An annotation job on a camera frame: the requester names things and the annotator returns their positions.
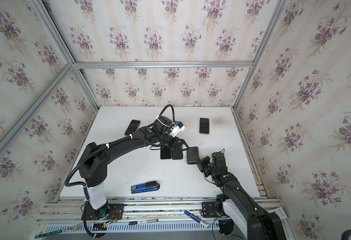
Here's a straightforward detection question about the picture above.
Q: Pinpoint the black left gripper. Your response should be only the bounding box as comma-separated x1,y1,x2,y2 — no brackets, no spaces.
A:
159,132,191,152

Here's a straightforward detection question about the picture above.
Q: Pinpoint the black phone case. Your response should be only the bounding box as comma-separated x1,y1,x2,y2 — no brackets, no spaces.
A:
171,150,183,160

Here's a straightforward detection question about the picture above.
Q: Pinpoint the black phone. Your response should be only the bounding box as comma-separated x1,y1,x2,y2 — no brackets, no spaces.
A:
186,147,199,165
160,146,172,160

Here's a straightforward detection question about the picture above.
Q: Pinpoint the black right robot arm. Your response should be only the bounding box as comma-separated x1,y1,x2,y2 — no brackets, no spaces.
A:
197,152,286,240

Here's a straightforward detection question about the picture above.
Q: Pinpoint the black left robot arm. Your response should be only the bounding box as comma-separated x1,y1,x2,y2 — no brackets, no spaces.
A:
78,116,185,210

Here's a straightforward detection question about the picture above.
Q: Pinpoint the dark phone at right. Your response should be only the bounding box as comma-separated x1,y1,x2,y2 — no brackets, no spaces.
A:
199,118,209,135

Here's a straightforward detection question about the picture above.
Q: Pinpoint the pink-edged phone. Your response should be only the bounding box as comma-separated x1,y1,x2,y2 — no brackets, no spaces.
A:
125,120,141,136

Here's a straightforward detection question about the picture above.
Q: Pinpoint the blue black stapler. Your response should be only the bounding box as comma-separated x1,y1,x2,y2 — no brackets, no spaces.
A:
131,181,160,194

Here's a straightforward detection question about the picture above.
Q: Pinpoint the blue marker pen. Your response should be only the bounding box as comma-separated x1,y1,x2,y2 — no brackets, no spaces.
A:
183,211,209,228

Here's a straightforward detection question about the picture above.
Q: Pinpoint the black round connector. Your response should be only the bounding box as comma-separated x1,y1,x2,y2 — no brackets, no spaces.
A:
218,220,234,236

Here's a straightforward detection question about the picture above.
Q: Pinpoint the blue white cardboard box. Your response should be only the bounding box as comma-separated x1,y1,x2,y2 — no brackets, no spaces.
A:
273,207,288,220

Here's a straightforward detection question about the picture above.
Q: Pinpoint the black thin pen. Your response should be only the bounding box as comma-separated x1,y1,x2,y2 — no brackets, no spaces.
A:
129,219,159,226

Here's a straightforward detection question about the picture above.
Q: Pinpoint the green metal ruler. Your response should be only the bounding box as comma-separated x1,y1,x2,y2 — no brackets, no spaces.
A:
35,230,63,239

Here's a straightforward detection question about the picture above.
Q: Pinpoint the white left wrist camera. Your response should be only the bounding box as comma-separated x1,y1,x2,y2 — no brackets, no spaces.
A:
169,122,185,138

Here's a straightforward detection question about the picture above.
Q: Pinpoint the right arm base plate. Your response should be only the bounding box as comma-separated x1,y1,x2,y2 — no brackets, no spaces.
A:
200,202,226,218

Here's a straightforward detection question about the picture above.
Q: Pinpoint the aluminium rail base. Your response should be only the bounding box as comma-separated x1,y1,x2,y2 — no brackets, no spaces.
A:
37,196,284,224

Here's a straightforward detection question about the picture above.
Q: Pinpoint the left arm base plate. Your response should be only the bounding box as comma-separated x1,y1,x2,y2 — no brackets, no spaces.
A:
81,203,125,221

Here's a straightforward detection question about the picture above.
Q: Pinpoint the black corrugated cable conduit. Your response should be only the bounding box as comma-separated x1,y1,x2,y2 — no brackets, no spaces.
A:
64,104,176,188

